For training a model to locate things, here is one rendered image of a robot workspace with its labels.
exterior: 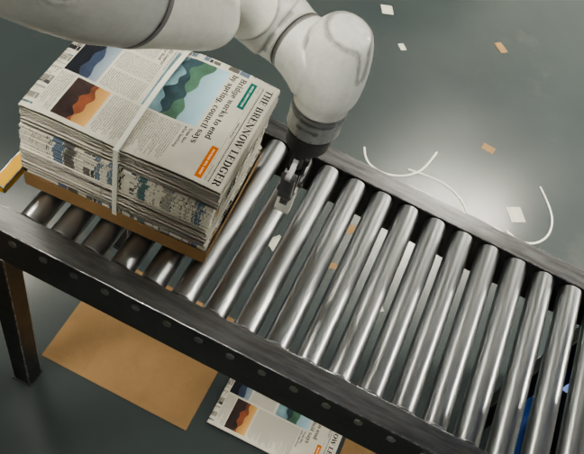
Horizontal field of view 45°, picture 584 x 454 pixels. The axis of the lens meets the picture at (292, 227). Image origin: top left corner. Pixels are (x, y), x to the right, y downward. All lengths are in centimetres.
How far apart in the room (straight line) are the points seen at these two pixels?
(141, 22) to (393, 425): 90
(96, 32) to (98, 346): 161
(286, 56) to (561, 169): 215
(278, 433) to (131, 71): 117
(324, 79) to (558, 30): 280
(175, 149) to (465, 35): 238
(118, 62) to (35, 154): 22
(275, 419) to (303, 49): 131
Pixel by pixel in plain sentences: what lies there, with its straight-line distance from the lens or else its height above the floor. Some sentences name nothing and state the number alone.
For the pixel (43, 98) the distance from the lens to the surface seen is 128.
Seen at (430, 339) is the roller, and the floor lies 80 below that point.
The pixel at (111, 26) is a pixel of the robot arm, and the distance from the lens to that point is 62.
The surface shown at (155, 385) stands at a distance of 211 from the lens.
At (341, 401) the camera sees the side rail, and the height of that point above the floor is 80.
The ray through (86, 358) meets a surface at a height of 0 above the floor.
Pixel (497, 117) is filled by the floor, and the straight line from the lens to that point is 313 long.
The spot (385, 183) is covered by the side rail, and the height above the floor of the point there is 80.
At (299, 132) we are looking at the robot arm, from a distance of 113.
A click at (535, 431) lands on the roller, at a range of 145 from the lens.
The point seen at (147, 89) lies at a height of 103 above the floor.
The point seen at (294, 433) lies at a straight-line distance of 212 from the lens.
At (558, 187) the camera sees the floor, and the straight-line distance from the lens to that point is 302.
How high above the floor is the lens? 198
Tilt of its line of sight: 54 degrees down
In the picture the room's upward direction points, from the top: 22 degrees clockwise
